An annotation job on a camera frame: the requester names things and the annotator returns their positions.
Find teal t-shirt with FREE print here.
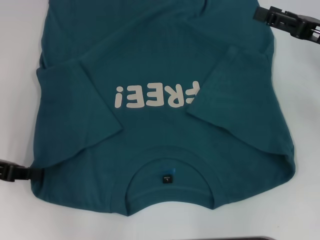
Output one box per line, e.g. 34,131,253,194
29,0,298,216

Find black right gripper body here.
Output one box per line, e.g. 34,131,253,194
298,13,320,41

